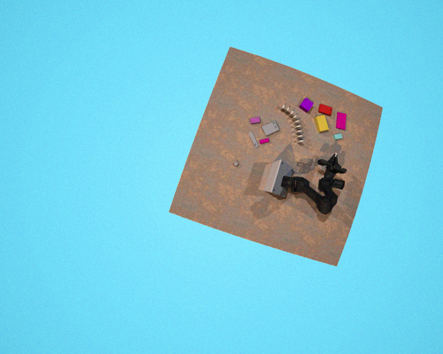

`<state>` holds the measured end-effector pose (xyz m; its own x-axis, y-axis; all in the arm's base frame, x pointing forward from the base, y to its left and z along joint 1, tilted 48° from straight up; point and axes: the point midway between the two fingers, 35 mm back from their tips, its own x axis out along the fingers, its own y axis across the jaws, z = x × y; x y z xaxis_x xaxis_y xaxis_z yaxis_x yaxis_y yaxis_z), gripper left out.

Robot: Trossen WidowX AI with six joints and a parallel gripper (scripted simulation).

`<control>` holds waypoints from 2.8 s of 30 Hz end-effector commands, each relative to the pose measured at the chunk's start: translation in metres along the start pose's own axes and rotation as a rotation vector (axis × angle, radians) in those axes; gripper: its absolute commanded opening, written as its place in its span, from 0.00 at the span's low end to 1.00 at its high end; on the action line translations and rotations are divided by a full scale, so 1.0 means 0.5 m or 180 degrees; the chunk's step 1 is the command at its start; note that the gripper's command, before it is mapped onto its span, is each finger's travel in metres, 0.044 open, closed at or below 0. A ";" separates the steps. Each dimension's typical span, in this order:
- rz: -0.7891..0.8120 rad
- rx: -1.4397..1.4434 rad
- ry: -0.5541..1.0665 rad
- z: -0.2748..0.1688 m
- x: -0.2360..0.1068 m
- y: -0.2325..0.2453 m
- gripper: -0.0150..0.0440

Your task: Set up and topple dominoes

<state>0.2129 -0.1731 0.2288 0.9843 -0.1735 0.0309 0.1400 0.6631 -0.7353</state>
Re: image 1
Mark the purple block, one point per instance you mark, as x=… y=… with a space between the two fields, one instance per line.
x=306 y=105

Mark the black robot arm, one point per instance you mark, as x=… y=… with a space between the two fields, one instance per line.
x=324 y=203

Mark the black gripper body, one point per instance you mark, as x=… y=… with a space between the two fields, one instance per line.
x=323 y=162

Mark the yellow rectangular block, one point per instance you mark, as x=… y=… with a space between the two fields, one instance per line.
x=321 y=123

